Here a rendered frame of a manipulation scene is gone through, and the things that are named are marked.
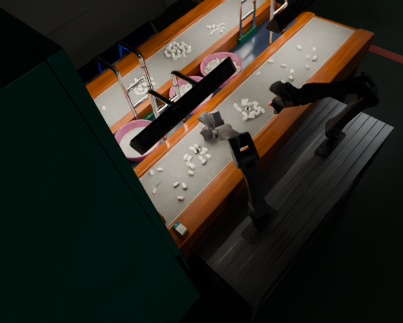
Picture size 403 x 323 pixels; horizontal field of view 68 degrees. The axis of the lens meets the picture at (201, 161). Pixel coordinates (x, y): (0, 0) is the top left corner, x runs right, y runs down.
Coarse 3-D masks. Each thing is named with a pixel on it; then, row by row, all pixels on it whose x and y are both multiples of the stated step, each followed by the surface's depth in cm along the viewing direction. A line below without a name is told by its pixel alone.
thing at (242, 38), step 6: (240, 0) 189; (246, 0) 193; (252, 0) 200; (240, 6) 192; (252, 6) 204; (240, 12) 195; (252, 12) 205; (240, 18) 198; (246, 18) 203; (252, 18) 210; (240, 24) 202; (252, 24) 214; (240, 30) 206; (252, 30) 216; (240, 36) 209; (246, 36) 214; (240, 42) 212
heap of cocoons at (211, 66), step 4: (212, 60) 198; (216, 60) 200; (220, 60) 196; (208, 64) 196; (212, 64) 198; (216, 64) 197; (236, 64) 194; (204, 68) 195; (208, 68) 194; (212, 68) 196; (236, 68) 191; (204, 72) 193; (208, 72) 193; (236, 72) 189; (224, 84) 187
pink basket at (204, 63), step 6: (210, 54) 197; (216, 54) 198; (228, 54) 197; (234, 54) 194; (204, 60) 195; (210, 60) 199; (240, 60) 191; (204, 66) 197; (240, 66) 191; (222, 84) 188
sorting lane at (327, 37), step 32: (320, 32) 201; (352, 32) 197; (288, 64) 188; (320, 64) 184; (256, 96) 176; (256, 128) 163; (160, 160) 159; (192, 160) 156; (224, 160) 154; (160, 192) 148; (192, 192) 146
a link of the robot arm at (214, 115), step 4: (212, 112) 142; (216, 112) 142; (212, 116) 143; (216, 116) 143; (220, 116) 146; (212, 120) 145; (216, 120) 143; (220, 120) 143; (216, 124) 143; (220, 124) 144; (212, 132) 142; (216, 132) 139; (216, 136) 140
